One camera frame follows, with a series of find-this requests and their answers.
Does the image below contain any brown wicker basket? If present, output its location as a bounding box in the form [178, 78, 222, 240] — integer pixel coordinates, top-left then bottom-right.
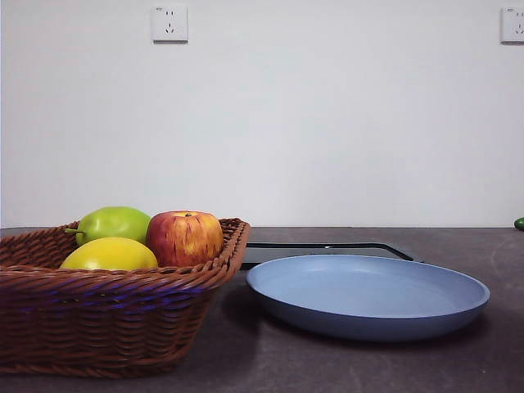
[0, 217, 251, 379]

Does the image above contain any white wall socket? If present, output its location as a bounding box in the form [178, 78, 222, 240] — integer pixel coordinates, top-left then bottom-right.
[499, 7, 524, 45]
[151, 5, 189, 45]

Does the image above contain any black tray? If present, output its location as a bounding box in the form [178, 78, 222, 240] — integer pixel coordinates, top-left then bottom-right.
[241, 242, 415, 271]

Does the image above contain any yellow lemon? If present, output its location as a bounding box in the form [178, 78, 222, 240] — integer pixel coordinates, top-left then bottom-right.
[59, 237, 160, 271]

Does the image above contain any green pear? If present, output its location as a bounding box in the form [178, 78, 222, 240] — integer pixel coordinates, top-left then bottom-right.
[64, 206, 152, 248]

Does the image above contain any red yellow apple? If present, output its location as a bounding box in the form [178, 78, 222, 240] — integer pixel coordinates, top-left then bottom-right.
[146, 210, 224, 269]

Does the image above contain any blue plate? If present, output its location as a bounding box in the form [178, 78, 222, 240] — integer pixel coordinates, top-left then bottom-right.
[245, 255, 491, 343]

